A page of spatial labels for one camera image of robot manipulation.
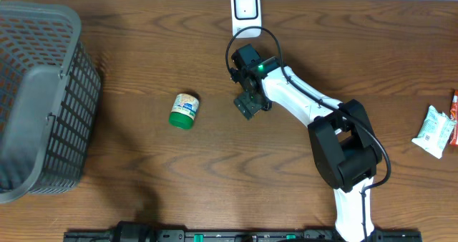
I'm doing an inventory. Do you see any green lid jar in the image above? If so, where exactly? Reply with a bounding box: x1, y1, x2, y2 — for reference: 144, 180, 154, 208
169, 93, 200, 130

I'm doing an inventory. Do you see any mint green wipes pack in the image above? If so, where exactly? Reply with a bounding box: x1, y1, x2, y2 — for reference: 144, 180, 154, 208
411, 105, 457, 159

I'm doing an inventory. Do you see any red Top chocolate bar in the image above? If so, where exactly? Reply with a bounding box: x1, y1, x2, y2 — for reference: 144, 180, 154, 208
449, 89, 458, 146

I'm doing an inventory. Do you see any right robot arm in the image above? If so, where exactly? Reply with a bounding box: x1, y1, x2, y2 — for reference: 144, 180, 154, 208
229, 44, 382, 241

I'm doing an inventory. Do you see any white barcode scanner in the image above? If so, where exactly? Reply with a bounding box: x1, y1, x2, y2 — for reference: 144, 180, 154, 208
230, 0, 262, 36

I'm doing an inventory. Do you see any grey plastic basket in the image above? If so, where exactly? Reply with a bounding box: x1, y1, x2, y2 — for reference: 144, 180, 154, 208
1, 1, 102, 203

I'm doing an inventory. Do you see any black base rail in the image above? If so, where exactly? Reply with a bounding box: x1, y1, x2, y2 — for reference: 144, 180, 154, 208
63, 228, 424, 242

